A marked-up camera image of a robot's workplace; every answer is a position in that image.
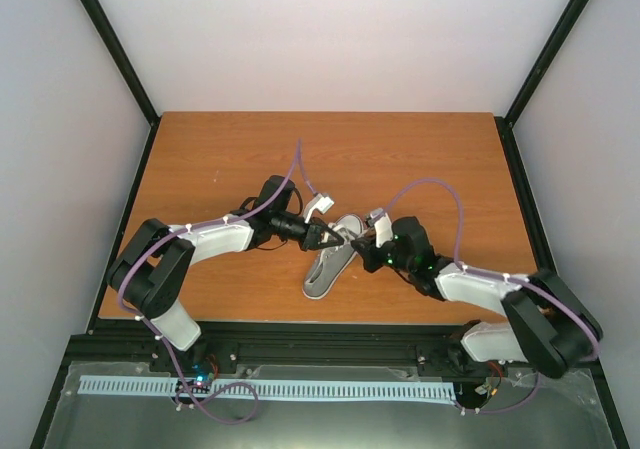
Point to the black right frame post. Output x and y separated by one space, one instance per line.
552 46

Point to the white shoelace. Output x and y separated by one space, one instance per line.
349 227

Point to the grey metal base plate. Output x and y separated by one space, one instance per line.
528 411

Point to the black left frame post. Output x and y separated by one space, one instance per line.
116 50

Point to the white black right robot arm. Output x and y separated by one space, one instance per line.
545 326

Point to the black frame post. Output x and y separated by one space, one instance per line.
552 46
116 50

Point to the light blue slotted cable duct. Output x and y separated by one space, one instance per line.
273 390

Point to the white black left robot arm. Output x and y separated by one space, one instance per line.
151 270

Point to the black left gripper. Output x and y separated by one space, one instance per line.
312 238

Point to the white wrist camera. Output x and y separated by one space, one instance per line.
380 222
321 202

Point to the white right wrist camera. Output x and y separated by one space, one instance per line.
380 222

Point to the black aluminium frame rail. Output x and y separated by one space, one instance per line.
225 348

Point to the grey canvas sneaker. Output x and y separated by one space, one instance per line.
325 270

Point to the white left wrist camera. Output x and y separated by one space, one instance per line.
321 202

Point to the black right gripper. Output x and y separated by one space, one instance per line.
371 263

